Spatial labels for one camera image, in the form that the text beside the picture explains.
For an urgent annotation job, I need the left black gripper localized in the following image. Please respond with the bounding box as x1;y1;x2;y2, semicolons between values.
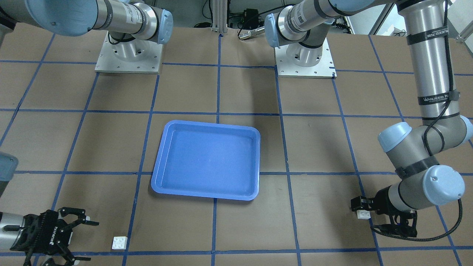
350;185;418;238

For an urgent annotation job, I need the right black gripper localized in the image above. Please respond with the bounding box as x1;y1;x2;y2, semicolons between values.
15;207;99;266

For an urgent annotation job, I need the white block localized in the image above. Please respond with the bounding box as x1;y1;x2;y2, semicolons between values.
356;210;371;219
111;236;128;250

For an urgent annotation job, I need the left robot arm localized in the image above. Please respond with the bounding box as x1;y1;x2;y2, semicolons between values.
350;0;472;241

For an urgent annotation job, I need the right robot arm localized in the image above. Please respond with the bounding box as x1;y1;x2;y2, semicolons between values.
1;0;173;266

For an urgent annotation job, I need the blue plastic tray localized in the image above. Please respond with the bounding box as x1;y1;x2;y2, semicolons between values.
150;120;261;201

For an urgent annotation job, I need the silver metal cylinder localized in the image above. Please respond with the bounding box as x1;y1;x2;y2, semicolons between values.
238;26;265;41

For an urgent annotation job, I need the aluminium frame post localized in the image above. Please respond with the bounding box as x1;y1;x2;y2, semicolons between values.
208;0;228;35

